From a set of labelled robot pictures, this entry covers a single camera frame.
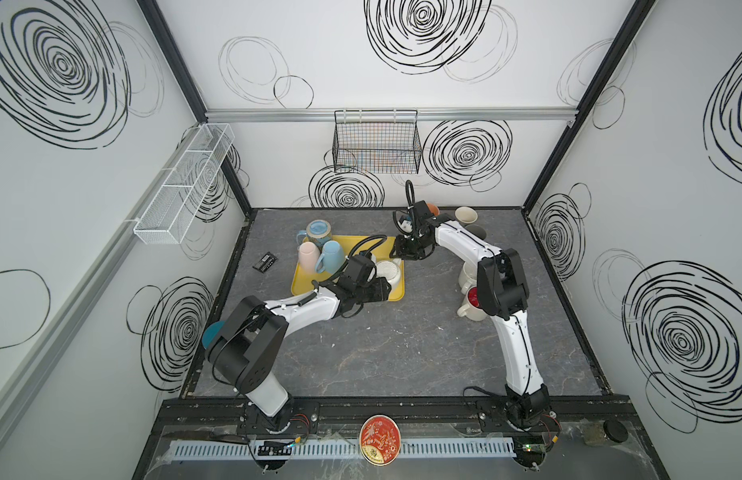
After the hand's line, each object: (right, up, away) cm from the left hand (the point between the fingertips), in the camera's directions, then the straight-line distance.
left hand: (389, 287), depth 89 cm
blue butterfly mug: (-24, +17, +10) cm, 31 cm away
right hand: (+1, +9, +10) cm, 14 cm away
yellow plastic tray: (-4, +12, -8) cm, 16 cm away
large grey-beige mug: (+31, +17, +14) cm, 38 cm away
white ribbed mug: (0, +5, +3) cm, 6 cm away
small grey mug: (+28, +23, +17) cm, 40 cm away
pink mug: (-26, +9, +7) cm, 29 cm away
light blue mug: (-19, +8, +7) cm, 21 cm away
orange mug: (+17, +25, +19) cm, 36 cm away
